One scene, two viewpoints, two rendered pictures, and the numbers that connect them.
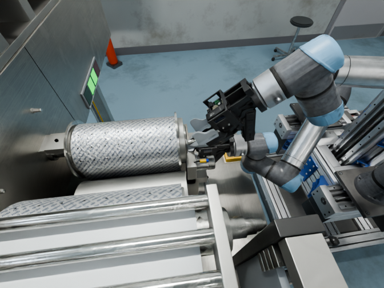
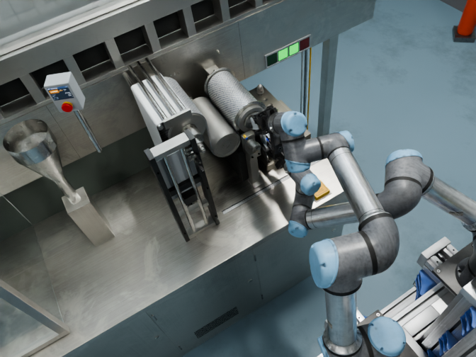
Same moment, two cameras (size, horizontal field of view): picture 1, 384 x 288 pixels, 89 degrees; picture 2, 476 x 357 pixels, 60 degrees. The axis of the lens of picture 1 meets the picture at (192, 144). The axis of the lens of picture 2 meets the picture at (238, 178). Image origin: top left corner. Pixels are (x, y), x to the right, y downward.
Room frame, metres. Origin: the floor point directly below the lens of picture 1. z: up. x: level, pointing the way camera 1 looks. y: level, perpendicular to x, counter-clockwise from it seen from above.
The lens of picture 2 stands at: (-0.06, -1.04, 2.40)
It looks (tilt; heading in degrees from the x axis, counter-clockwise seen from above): 53 degrees down; 75
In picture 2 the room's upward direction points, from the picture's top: 11 degrees counter-clockwise
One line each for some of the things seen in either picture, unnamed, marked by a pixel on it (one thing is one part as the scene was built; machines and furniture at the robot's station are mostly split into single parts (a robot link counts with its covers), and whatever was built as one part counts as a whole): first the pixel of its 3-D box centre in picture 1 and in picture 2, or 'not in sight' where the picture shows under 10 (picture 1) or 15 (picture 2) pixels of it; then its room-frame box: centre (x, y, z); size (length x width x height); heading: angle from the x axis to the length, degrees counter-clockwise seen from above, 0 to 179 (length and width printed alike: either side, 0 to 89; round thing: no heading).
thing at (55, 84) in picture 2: not in sight; (64, 94); (-0.23, -0.01, 1.66); 0.07 x 0.07 x 0.10; 72
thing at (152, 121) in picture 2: not in sight; (162, 145); (-0.03, 0.14, 1.17); 0.34 x 0.05 x 0.54; 97
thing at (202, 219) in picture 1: (207, 231); (192, 136); (0.07, -0.02, 1.34); 0.06 x 0.06 x 0.06; 7
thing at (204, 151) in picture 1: (214, 147); (281, 151); (0.39, -0.08, 1.12); 0.12 x 0.08 x 0.09; 97
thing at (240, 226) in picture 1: (246, 226); (200, 146); (0.08, -0.08, 1.34); 0.06 x 0.03 x 0.03; 97
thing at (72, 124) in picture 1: (81, 149); (219, 83); (0.29, 0.28, 1.25); 0.15 x 0.01 x 0.15; 7
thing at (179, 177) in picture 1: (137, 199); (212, 126); (0.19, 0.14, 1.18); 0.26 x 0.12 x 0.12; 97
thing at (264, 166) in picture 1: (255, 161); (304, 197); (0.40, -0.25, 1.01); 0.11 x 0.08 x 0.11; 52
